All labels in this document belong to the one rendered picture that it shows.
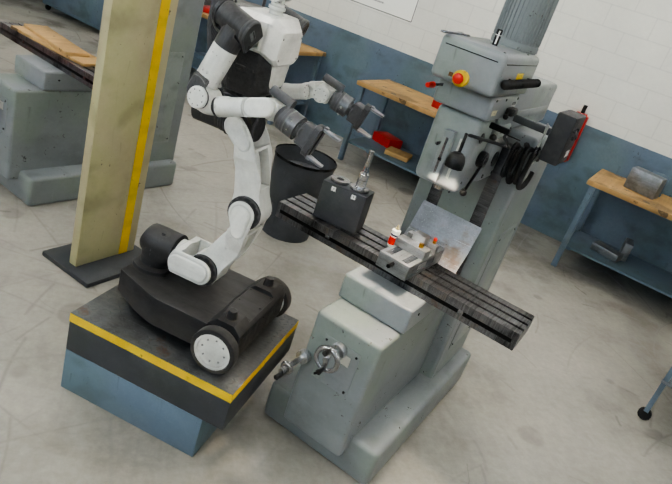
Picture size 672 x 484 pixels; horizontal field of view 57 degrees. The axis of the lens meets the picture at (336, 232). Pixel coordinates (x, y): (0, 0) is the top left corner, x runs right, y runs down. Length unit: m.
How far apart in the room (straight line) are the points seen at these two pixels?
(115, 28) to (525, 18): 1.91
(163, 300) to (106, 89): 1.24
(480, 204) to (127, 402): 1.81
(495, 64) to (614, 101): 4.43
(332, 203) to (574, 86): 4.29
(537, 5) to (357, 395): 1.71
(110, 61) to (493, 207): 2.00
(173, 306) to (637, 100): 5.11
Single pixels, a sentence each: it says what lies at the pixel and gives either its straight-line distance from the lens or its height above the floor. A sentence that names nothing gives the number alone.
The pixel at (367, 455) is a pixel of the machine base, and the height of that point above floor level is 0.17.
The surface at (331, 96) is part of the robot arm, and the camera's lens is 2.59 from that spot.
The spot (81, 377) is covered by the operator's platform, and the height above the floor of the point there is 0.11.
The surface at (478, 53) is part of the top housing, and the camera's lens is 2.35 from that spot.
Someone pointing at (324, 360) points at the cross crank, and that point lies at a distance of 2.50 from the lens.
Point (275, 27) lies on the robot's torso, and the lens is 2.28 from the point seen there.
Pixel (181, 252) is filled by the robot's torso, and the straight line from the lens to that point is 2.70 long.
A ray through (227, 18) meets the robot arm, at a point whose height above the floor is 1.74.
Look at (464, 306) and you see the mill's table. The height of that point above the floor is 0.91.
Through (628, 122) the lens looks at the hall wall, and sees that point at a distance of 6.70.
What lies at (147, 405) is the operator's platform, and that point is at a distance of 2.82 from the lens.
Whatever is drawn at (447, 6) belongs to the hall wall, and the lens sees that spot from 7.18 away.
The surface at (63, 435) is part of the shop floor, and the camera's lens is 2.88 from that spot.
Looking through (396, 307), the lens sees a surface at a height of 0.82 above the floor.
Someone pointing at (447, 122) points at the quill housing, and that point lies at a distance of 2.53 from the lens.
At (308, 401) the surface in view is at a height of 0.29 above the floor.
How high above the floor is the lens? 2.06
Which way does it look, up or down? 24 degrees down
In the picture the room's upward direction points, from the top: 18 degrees clockwise
